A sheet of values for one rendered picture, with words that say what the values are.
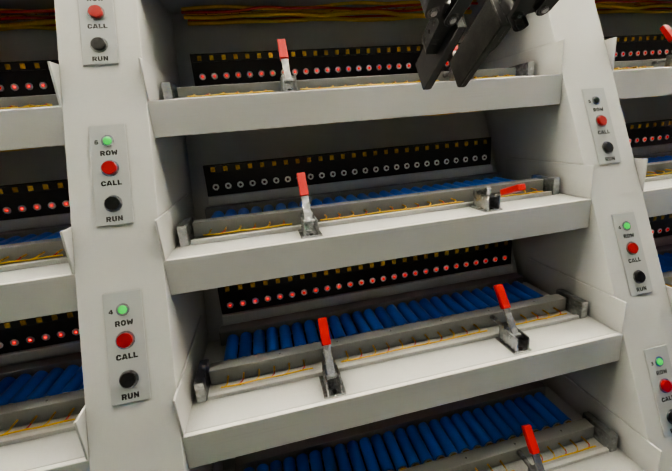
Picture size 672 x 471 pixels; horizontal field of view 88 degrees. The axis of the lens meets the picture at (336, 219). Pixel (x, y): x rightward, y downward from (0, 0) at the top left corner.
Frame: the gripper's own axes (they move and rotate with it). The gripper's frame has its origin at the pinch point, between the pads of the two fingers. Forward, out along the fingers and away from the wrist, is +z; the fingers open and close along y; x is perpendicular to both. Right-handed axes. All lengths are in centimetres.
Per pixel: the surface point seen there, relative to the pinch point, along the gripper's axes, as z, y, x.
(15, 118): 17.4, -45.1, 9.2
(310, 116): 18.8, -10.3, 7.2
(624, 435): 31, 30, -44
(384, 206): 26.5, -0.2, -4.5
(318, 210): 26.3, -10.4, -3.9
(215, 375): 30.5, -27.4, -23.7
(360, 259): 23.0, -6.5, -12.7
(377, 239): 21.7, -3.9, -10.6
